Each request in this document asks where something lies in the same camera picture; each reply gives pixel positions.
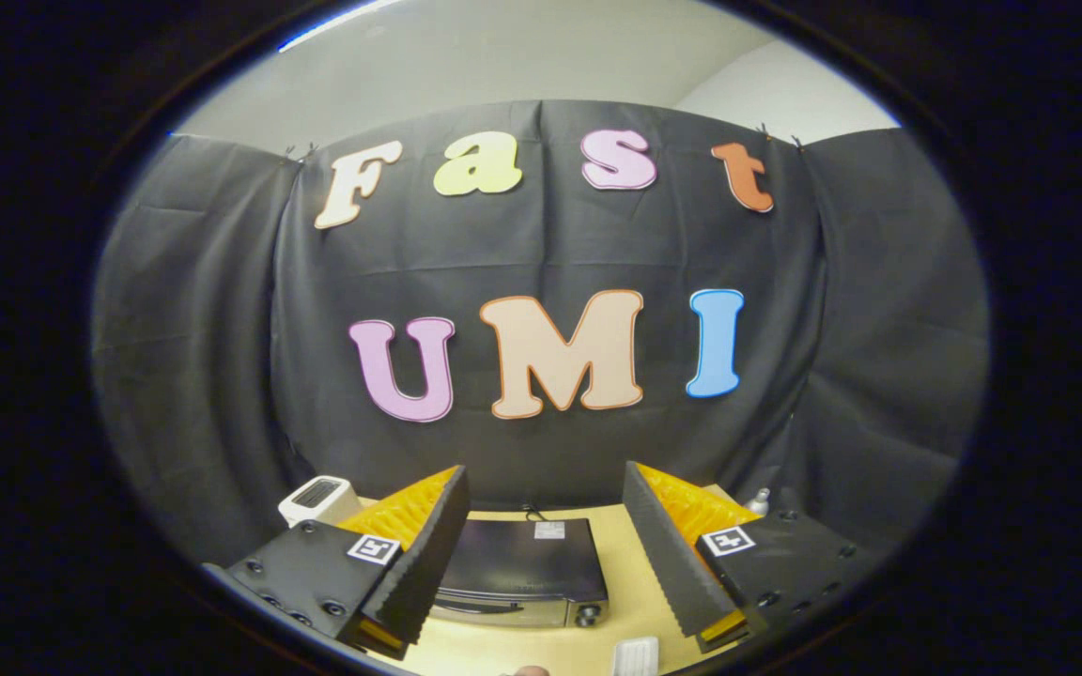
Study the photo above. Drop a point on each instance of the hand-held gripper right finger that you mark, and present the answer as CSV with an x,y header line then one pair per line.
x,y
672,563

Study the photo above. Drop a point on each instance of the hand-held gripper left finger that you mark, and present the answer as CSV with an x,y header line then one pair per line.
x,y
419,563

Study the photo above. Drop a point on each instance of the black toaster oven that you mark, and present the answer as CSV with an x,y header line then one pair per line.
x,y
527,563

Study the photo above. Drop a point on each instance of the white plastic tray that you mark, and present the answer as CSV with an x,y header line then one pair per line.
x,y
637,657

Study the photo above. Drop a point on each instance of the white bottle with pink label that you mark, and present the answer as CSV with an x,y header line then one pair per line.
x,y
760,502

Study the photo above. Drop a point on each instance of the white plastic appliance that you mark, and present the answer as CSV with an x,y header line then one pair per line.
x,y
316,498

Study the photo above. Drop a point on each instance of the black backdrop cloth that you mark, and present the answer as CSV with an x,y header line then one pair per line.
x,y
203,329

